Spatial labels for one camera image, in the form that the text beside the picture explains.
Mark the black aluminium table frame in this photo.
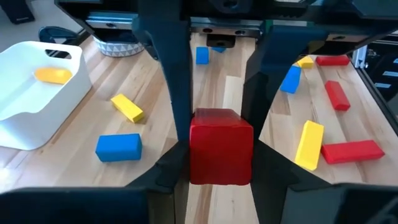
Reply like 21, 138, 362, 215
350, 52, 398, 135

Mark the white plastic bin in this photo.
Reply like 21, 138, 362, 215
0, 40, 93, 151

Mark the potted succulent patterned pot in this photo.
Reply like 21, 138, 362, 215
92, 29, 146, 58

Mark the red rectangular block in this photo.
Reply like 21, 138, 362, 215
320, 139, 386, 165
324, 80, 351, 112
315, 54, 351, 67

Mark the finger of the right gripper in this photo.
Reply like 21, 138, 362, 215
241, 24, 327, 140
132, 14, 193, 141

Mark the silver bracket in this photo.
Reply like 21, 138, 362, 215
353, 45, 368, 70

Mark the long yellow block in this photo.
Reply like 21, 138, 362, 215
294, 119, 325, 172

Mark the black floor object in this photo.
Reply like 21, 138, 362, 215
0, 0, 35, 25

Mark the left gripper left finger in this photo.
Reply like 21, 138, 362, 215
127, 139, 191, 224

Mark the red cube block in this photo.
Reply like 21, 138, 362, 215
188, 108, 254, 186

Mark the blue white rounded object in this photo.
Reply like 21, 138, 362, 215
39, 26, 82, 44

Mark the yellow rectangular block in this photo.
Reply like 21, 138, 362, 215
294, 55, 315, 70
110, 93, 146, 124

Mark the blue rectangular block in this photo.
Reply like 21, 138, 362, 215
95, 133, 144, 163
279, 64, 302, 95

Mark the yellow cylinder block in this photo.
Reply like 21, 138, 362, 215
34, 67, 73, 85

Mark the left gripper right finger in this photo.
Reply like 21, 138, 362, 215
251, 139, 330, 224

